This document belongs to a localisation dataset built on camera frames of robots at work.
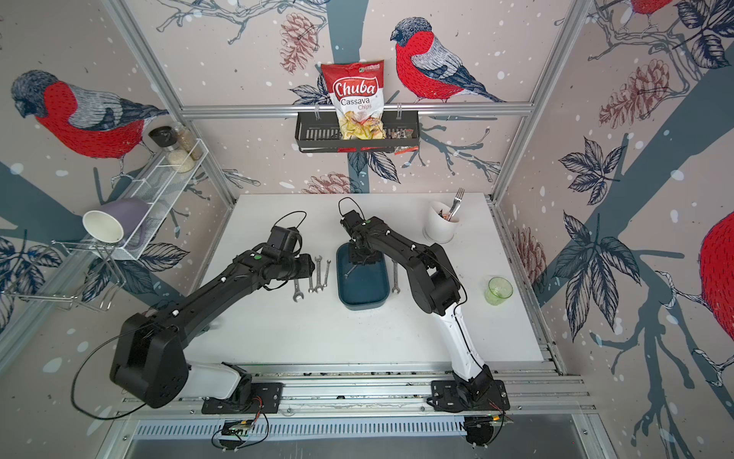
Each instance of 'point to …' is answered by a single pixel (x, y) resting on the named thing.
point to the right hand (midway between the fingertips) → (357, 258)
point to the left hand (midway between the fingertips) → (314, 260)
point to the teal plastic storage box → (364, 286)
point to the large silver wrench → (297, 292)
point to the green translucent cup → (498, 291)
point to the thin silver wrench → (327, 273)
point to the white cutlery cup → (438, 228)
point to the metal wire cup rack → (90, 274)
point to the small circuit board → (237, 427)
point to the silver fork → (457, 203)
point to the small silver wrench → (318, 281)
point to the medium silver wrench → (396, 285)
